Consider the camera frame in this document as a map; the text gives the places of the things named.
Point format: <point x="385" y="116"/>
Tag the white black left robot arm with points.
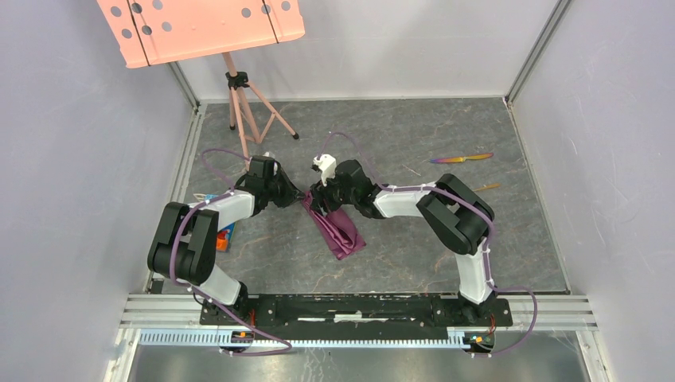
<point x="184" y="244"/>

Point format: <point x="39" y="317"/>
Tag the magenta satin napkin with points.
<point x="337" y="229"/>

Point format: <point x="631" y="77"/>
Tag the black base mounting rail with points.
<point x="345" y="317"/>

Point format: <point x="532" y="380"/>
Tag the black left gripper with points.
<point x="293" y="194"/>

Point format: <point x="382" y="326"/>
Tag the iridescent rainbow knife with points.
<point x="461" y="159"/>

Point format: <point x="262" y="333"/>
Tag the colourful toy block set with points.
<point x="224" y="236"/>

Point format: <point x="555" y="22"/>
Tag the pink music stand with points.
<point x="159" y="32"/>

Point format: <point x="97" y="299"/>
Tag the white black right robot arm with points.
<point x="459" y="218"/>

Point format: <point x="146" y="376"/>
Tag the gold spoon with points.
<point x="487" y="187"/>

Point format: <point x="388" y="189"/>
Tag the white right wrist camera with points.
<point x="326" y="165"/>

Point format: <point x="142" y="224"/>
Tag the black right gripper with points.
<point x="319" y="192"/>

